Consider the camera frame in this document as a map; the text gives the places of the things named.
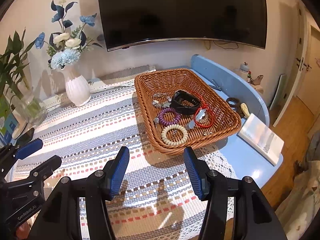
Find black wall television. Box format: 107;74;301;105
98;0;267;51

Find light blue hair clip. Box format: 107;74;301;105
185;109;208;130

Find red string bracelet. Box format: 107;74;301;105
188;90;216;129

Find green blue booklet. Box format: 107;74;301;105
0;94;20;147

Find dark brown ring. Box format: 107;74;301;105
226;97;242;112

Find clear glass vase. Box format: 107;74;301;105
10;90;48;127

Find blue round table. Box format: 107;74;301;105
190;54;284;188

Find black smart watch band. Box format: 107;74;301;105
170;90;201;115

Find silver keys keychain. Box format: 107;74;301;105
152;93;171;108

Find white door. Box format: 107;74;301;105
272;2;312;127

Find brown wicker basket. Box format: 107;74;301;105
135;68;241;155

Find white ribbed ceramic vase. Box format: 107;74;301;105
62;65;91;107

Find white blue jar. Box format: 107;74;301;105
239;62;249;72

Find metal hair clip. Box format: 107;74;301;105
209;79;222;91

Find white book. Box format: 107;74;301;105
238;113;284;166

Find green bamboo plant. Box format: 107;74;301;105
1;29;35;99

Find striped woven table cloth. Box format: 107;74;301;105
6;64;237;240

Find black smartphone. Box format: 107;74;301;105
16;128;35;147

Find cream beaded bracelet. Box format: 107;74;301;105
160;123;189;146

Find person's left hand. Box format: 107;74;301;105
15;219;31;240

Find floral bed quilt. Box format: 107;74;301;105
276;132;319;239

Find purple coil hair tie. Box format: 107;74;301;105
157;107;182;127

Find small side shelf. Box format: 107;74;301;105
233;68;264;94

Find blue white artificial flowers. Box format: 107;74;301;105
35;0;102;70

